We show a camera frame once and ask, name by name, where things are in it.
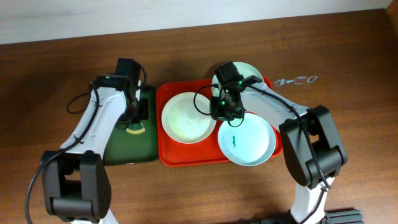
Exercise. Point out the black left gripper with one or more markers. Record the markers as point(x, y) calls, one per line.
point(134, 115)

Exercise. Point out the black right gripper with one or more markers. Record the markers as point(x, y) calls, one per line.
point(221, 112)

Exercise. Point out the light green plate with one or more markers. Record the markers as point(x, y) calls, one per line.
point(244, 69)

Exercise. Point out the light blue plate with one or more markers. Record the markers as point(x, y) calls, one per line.
point(249, 143)

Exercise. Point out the white plate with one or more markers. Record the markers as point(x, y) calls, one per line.
point(182, 121)

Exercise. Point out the yellow green sponge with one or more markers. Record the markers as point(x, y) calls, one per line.
point(135, 128)

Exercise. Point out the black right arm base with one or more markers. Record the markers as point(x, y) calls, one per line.
point(350, 216)

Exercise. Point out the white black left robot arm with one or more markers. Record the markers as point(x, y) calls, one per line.
point(75, 183)

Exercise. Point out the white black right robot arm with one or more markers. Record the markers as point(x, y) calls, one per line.
point(313, 150)

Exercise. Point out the dark green water tray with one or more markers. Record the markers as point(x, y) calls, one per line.
point(125, 148)

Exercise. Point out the red plastic tray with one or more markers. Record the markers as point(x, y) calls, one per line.
point(176, 154)

